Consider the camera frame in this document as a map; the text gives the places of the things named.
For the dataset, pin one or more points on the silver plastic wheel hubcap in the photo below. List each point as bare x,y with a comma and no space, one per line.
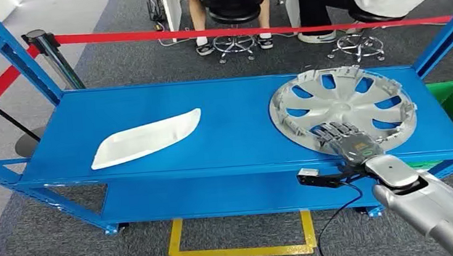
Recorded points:
343,100

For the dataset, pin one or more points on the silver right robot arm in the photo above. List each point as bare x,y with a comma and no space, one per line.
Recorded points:
430,207

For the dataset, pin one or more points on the blue metal shelf rack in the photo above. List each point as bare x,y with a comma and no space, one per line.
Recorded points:
230,122

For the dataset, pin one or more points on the white curved plastic car part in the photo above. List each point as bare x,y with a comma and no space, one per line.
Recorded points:
145,140

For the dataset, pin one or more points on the black stool with chrome base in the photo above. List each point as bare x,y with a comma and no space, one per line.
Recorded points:
372,16
235,15

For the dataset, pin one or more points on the black power strip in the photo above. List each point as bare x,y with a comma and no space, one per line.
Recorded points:
155,6

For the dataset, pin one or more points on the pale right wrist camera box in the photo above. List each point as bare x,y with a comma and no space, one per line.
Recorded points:
308,172

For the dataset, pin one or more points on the chrome stanchion post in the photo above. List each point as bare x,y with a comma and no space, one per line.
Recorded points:
56,60

